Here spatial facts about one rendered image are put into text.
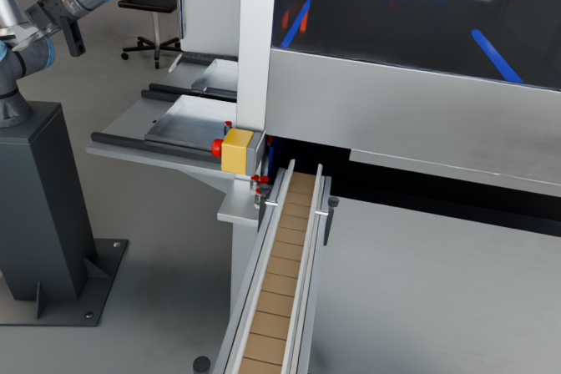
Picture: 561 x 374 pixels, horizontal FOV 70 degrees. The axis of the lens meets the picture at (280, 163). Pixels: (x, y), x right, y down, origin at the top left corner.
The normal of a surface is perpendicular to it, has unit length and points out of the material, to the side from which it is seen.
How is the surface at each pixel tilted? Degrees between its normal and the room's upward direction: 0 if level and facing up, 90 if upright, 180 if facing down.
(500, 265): 90
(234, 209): 0
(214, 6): 90
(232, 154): 90
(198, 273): 0
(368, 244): 90
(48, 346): 0
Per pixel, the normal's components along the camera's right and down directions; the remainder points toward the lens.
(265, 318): 0.09, -0.82
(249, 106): -0.18, 0.55
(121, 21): 0.05, 0.57
